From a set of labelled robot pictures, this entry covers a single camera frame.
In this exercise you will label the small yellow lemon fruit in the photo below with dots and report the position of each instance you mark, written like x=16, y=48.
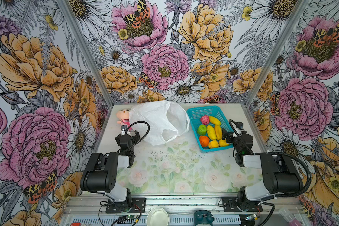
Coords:
x=223, y=143

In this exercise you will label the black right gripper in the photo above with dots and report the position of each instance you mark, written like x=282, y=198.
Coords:
x=225, y=133

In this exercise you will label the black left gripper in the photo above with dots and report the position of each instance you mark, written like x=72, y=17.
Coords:
x=135, y=138

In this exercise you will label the pink plush doll toy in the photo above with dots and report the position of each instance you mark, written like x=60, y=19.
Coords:
x=123, y=117

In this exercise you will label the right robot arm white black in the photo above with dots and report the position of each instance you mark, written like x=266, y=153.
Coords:
x=279, y=175

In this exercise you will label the yellow banana fruit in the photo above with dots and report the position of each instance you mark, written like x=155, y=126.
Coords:
x=215, y=121

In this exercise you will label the small yellow round fruit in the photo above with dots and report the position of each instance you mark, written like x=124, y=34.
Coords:
x=213, y=144

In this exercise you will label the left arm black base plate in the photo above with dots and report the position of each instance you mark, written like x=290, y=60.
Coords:
x=133, y=205

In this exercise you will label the yellow starfruit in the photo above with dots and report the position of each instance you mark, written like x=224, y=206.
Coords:
x=211, y=133

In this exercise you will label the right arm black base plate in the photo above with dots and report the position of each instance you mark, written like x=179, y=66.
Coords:
x=232, y=204

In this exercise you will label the green fruit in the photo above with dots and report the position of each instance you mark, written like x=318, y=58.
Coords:
x=202, y=130

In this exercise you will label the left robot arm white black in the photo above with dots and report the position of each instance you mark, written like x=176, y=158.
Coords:
x=100, y=174

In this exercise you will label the orange fruit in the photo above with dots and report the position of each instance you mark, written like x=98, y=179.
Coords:
x=204, y=141

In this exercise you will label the yellow mango fruit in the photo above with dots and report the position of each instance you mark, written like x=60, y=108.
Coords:
x=218, y=132

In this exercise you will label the pink object bottom right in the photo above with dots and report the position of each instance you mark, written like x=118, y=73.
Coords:
x=289, y=217

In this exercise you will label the teal plastic mesh basket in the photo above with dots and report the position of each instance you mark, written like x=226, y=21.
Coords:
x=196, y=113

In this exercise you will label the dark teal round container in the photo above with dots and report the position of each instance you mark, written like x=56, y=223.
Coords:
x=203, y=218

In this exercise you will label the white round cup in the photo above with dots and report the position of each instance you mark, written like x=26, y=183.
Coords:
x=158, y=217

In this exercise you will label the white translucent plastic bag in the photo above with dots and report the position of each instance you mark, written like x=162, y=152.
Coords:
x=165, y=121

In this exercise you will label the pink red round fruit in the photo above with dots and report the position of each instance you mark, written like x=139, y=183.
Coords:
x=205, y=120

